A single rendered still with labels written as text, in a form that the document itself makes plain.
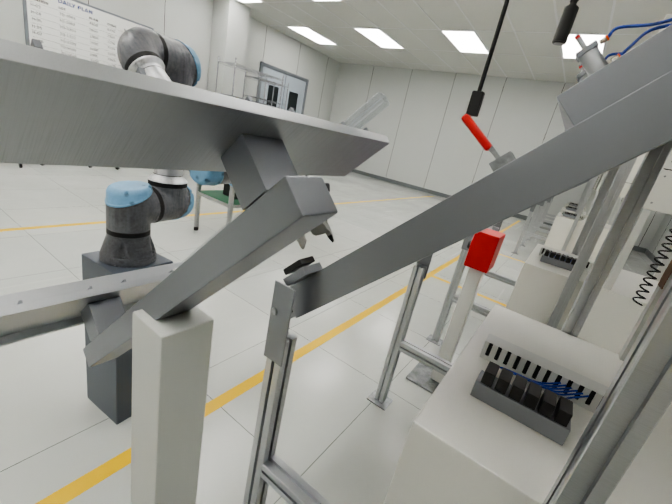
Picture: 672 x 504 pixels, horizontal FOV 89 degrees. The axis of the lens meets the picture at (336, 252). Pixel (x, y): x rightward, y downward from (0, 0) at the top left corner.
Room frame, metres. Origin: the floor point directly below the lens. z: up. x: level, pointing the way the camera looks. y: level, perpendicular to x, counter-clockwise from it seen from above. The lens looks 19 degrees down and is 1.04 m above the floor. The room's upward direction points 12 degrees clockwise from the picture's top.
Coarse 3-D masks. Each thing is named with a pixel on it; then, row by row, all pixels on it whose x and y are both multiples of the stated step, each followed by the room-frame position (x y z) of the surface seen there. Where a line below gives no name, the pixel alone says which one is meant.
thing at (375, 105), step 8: (376, 96) 0.34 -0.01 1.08; (384, 96) 0.34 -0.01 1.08; (368, 104) 0.34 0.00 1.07; (376, 104) 0.34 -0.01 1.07; (384, 104) 0.34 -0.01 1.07; (360, 112) 0.34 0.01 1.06; (368, 112) 0.34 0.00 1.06; (376, 112) 0.34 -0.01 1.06; (352, 120) 0.35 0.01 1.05; (360, 120) 0.34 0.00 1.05; (368, 120) 0.35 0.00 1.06; (360, 128) 0.36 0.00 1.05; (216, 232) 0.45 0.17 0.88; (208, 240) 0.46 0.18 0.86
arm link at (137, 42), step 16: (128, 32) 0.96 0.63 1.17; (144, 32) 0.98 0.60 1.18; (128, 48) 0.92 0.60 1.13; (144, 48) 0.94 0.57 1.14; (160, 48) 1.00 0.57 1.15; (128, 64) 0.91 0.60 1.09; (144, 64) 0.92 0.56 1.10; (160, 64) 0.96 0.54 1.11; (192, 176) 0.83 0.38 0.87; (208, 176) 0.81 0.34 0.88; (224, 176) 0.86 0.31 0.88
